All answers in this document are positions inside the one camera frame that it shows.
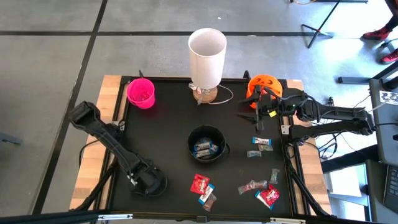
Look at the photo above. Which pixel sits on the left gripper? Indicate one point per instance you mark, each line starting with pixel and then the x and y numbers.
pixel 147 180

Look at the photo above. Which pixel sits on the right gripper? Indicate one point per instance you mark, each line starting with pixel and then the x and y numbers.
pixel 269 105

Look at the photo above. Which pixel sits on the white blue Hershey's bar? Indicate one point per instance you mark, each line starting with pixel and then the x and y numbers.
pixel 206 194
pixel 258 196
pixel 261 141
pixel 202 145
pixel 214 148
pixel 202 153

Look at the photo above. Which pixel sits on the black pumpkin bucket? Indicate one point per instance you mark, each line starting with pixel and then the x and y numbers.
pixel 217 132

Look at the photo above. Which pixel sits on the green clear candy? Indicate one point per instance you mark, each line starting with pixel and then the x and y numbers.
pixel 265 148

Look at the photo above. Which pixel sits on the teal clear candy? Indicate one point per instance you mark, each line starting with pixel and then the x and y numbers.
pixel 254 153

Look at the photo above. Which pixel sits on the red candy pack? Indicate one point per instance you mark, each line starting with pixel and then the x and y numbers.
pixel 270 195
pixel 199 184

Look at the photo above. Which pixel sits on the clear red candy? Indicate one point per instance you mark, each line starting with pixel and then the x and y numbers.
pixel 245 187

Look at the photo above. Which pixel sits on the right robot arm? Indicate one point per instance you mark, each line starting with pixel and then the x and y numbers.
pixel 335 113

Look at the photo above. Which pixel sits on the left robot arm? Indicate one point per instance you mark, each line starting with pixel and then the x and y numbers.
pixel 109 140

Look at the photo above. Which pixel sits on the green candy pouch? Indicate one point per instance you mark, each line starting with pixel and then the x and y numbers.
pixel 274 175

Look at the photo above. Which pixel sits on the black table mat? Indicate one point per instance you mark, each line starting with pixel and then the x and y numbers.
pixel 168 186

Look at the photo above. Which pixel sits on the orange pumpkin bucket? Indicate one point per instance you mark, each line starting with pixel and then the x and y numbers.
pixel 267 81

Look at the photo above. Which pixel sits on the white table lamp wood base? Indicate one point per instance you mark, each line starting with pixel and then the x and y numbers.
pixel 206 62

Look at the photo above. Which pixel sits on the pink plastic bucket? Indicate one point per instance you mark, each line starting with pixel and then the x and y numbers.
pixel 140 93

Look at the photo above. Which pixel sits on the black floor stand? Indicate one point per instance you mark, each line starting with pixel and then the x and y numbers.
pixel 317 31

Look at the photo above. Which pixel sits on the white box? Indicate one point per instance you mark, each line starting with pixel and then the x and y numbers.
pixel 345 182

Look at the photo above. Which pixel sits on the grey desk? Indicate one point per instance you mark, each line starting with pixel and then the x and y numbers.
pixel 382 130

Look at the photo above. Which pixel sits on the white patterned paper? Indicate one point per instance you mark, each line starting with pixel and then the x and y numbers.
pixel 388 98

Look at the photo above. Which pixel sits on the grey floor object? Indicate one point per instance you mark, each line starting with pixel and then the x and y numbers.
pixel 9 138

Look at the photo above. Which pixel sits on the dark desk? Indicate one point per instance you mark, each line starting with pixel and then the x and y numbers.
pixel 374 186

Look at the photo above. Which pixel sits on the red shoes top right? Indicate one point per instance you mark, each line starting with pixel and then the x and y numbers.
pixel 376 33

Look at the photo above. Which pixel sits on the computer keyboard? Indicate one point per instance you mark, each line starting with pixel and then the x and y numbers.
pixel 392 189

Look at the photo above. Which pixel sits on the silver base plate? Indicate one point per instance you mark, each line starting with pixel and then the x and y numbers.
pixel 122 126
pixel 286 129

